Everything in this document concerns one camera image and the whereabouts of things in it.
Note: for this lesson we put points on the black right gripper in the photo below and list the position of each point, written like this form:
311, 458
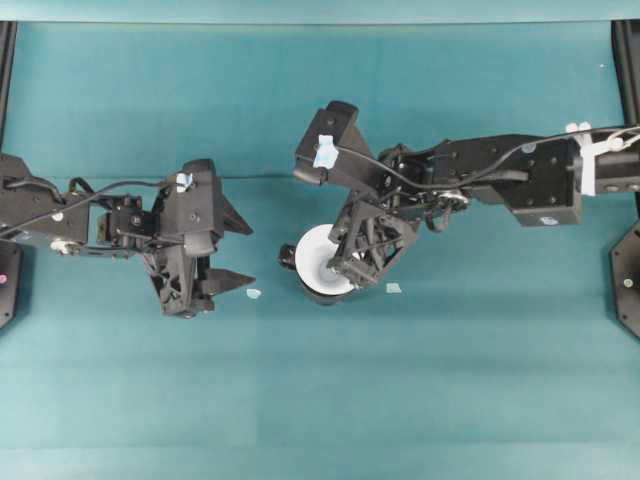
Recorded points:
369, 240

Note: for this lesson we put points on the black right frame rail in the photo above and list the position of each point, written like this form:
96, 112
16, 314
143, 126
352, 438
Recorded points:
625, 48

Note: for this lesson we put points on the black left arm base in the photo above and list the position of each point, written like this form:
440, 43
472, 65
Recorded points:
11, 262

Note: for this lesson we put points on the teal table cloth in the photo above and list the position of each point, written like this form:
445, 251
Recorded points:
502, 358

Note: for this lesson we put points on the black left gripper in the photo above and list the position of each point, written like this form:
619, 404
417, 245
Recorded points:
177, 278

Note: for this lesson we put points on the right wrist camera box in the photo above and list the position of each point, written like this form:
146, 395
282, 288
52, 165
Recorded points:
333, 150

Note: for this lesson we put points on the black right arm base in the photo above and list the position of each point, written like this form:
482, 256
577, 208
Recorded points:
624, 261

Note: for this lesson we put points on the black frame rail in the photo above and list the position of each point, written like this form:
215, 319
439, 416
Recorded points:
625, 48
8, 33

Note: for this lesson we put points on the black left frame rail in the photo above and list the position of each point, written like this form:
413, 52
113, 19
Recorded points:
8, 33

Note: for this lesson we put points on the black cup holder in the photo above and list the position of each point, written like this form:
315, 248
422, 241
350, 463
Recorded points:
286, 259

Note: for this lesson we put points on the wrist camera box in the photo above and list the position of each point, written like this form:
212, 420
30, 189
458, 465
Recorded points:
193, 209
333, 150

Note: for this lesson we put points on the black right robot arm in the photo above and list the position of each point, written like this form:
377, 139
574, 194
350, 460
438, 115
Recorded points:
540, 180

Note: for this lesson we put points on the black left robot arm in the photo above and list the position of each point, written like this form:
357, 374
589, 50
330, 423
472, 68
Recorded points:
175, 239

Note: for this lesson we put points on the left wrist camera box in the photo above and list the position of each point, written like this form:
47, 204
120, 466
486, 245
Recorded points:
193, 209

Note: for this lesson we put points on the blue tape marker square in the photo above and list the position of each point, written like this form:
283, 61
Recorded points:
393, 288

